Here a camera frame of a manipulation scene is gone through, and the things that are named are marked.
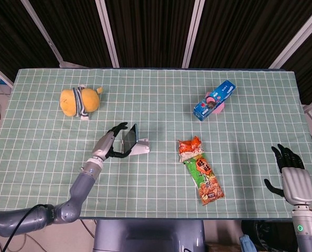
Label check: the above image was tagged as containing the blue white striped scarf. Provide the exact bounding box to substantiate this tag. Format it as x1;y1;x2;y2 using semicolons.
72;83;90;121

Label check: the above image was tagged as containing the grey robot torso base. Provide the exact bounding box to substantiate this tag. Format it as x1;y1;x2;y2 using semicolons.
92;219;206;252

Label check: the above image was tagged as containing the blue cloth item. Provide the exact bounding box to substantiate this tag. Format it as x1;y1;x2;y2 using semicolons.
239;234;255;252

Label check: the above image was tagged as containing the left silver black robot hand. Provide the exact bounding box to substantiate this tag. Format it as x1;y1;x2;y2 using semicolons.
91;122;134;160

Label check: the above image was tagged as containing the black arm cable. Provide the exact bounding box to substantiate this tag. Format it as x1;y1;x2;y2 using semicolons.
0;204;46;252

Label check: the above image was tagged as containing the yellow plush toy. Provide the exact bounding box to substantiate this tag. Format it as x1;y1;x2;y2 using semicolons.
60;85;104;118

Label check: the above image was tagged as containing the white folding phone stand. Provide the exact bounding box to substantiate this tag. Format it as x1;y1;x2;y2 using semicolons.
121;130;150;157

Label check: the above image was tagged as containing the green orange snack bag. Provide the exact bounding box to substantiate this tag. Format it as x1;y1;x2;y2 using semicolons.
184;154;225;206

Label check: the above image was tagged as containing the black smartphone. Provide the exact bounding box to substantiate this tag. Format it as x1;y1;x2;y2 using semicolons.
122;123;138;155

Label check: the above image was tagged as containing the orange snack packet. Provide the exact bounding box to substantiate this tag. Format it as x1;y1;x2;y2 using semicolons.
178;135;205;163

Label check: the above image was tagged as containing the green checked tablecloth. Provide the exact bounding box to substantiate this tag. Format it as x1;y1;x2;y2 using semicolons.
0;68;312;219

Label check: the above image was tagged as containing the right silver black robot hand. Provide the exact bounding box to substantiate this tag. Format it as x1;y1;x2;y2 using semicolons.
264;143;312;206

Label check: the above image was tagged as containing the blue Oreo cookie box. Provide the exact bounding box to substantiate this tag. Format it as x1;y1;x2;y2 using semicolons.
192;80;236;122

